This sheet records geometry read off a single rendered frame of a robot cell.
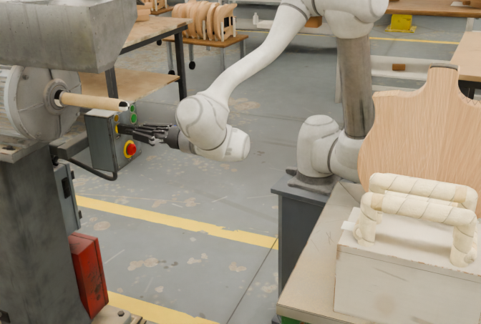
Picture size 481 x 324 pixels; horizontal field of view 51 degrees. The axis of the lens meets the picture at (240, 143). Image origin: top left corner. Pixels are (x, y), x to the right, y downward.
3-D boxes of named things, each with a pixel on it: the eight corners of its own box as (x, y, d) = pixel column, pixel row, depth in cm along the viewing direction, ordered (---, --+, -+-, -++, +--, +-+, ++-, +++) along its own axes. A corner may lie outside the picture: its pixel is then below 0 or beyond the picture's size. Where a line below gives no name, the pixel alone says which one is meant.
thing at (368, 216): (356, 244, 98) (359, 203, 94) (358, 235, 101) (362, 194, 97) (372, 248, 97) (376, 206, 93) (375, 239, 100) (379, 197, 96)
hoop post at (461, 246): (449, 265, 92) (457, 221, 88) (449, 254, 94) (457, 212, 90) (468, 269, 91) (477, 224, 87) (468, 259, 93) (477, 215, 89)
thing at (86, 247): (40, 305, 199) (20, 227, 184) (61, 285, 210) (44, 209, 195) (91, 321, 190) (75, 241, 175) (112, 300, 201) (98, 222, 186)
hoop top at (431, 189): (366, 189, 101) (368, 176, 100) (370, 182, 104) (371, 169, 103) (476, 209, 94) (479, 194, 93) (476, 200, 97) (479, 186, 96)
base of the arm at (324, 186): (295, 164, 217) (295, 153, 215) (346, 176, 207) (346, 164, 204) (276, 183, 203) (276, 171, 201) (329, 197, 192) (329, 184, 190)
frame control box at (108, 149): (51, 184, 174) (36, 114, 163) (90, 158, 192) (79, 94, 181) (110, 197, 165) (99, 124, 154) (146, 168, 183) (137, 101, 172)
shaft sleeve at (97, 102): (61, 105, 136) (61, 93, 135) (69, 103, 139) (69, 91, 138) (117, 112, 129) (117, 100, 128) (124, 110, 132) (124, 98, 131)
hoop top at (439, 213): (358, 210, 95) (359, 195, 94) (361, 202, 97) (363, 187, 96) (475, 232, 87) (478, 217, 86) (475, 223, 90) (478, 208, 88)
